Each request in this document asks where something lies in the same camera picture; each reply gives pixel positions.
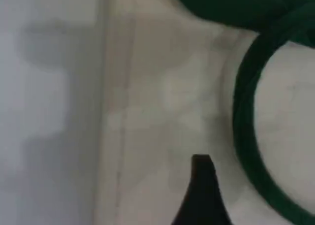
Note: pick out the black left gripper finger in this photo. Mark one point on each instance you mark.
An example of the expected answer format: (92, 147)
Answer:
(201, 200)

